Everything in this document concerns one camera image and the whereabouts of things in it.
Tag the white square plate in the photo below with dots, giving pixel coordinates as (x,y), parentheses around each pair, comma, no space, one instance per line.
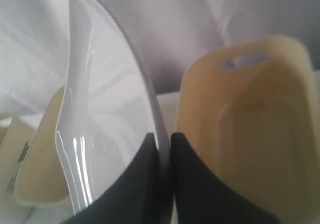
(108,105)

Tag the cream bin with square mark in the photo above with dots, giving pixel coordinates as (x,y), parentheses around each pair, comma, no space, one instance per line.
(251,113)

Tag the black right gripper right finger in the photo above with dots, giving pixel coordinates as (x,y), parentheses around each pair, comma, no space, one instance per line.
(202,198)

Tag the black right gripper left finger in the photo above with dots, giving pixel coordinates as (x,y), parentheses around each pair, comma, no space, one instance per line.
(143,194)

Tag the cream bin with triangle mark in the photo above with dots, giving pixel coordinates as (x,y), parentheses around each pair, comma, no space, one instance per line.
(15,142)

